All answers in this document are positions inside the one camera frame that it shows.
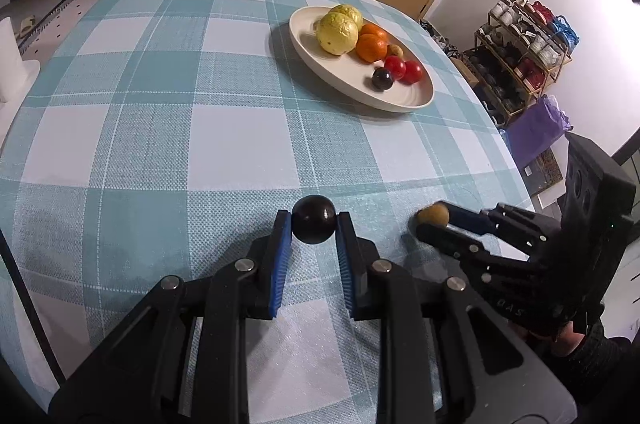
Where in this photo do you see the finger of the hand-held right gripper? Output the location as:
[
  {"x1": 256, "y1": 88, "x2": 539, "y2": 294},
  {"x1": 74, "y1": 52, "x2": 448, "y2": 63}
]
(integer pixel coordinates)
[
  {"x1": 445, "y1": 202, "x2": 551, "y2": 261},
  {"x1": 415, "y1": 224, "x2": 521, "y2": 287}
]

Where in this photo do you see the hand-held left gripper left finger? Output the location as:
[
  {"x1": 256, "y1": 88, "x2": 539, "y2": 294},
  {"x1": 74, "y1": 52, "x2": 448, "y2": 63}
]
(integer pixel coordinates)
[{"x1": 50, "y1": 211, "x2": 292, "y2": 424}]

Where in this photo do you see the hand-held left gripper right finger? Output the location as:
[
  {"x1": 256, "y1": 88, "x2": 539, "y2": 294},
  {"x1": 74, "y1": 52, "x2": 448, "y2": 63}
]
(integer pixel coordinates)
[{"x1": 337, "y1": 213, "x2": 576, "y2": 424}]

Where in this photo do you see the small brown kiwi fruit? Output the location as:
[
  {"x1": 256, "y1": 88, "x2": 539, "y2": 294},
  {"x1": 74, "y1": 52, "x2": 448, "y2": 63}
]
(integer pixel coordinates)
[{"x1": 416, "y1": 203, "x2": 450, "y2": 227}]

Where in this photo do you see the dark purple plum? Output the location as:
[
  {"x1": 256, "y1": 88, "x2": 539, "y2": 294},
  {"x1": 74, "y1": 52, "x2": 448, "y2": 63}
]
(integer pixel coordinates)
[
  {"x1": 371, "y1": 68, "x2": 395, "y2": 92},
  {"x1": 291, "y1": 195, "x2": 337, "y2": 245}
]

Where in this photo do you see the red tomato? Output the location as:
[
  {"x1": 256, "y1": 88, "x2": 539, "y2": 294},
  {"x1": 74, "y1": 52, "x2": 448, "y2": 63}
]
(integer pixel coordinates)
[
  {"x1": 384, "y1": 56, "x2": 407, "y2": 80},
  {"x1": 401, "y1": 60, "x2": 425, "y2": 85}
]

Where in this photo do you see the cream round plate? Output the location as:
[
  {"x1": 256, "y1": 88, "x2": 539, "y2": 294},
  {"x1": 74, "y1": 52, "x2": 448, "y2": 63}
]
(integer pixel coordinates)
[{"x1": 288, "y1": 6, "x2": 435, "y2": 113}]

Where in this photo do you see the large orange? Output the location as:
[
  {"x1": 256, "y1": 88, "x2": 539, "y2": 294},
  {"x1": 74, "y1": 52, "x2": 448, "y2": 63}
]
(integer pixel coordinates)
[{"x1": 355, "y1": 34, "x2": 389, "y2": 64}]

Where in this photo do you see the yellow-green guava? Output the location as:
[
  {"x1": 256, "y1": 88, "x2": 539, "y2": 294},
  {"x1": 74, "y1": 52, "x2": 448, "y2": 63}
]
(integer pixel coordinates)
[
  {"x1": 328, "y1": 4, "x2": 364, "y2": 29},
  {"x1": 315, "y1": 12, "x2": 360, "y2": 56}
]

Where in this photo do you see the person's right forearm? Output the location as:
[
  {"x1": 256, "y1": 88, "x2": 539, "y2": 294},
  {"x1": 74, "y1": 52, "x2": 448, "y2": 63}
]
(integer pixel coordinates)
[{"x1": 542, "y1": 334, "x2": 640, "y2": 405}]

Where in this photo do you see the person's right hand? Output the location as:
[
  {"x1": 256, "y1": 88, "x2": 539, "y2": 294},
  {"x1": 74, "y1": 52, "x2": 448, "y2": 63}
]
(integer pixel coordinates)
[{"x1": 554, "y1": 323, "x2": 586, "y2": 356}]

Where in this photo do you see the patterned floor mat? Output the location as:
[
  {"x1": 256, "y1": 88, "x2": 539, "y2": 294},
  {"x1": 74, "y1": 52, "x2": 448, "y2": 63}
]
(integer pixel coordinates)
[{"x1": 524, "y1": 148, "x2": 567, "y2": 201}]

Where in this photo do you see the purple bag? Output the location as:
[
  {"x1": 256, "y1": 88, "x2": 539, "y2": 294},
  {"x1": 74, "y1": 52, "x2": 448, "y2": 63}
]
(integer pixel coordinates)
[{"x1": 507, "y1": 95, "x2": 572, "y2": 167}]

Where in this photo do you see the teal checked tablecloth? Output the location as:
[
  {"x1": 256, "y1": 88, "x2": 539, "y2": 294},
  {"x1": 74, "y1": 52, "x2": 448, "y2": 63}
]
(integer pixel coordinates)
[{"x1": 0, "y1": 0, "x2": 538, "y2": 424}]

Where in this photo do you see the wooden shoe rack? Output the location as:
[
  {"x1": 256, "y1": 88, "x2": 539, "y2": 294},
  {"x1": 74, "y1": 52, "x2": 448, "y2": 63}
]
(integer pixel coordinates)
[{"x1": 462, "y1": 0, "x2": 581, "y2": 127}]

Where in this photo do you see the pile of shoes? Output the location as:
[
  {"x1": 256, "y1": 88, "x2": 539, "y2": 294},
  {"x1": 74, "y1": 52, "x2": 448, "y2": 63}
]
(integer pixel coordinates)
[{"x1": 419, "y1": 18, "x2": 468, "y2": 62}]

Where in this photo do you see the dotted white floor mat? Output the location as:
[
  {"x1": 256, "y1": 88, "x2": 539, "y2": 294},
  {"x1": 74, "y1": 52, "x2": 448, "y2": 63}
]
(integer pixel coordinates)
[{"x1": 17, "y1": 0, "x2": 118, "y2": 54}]

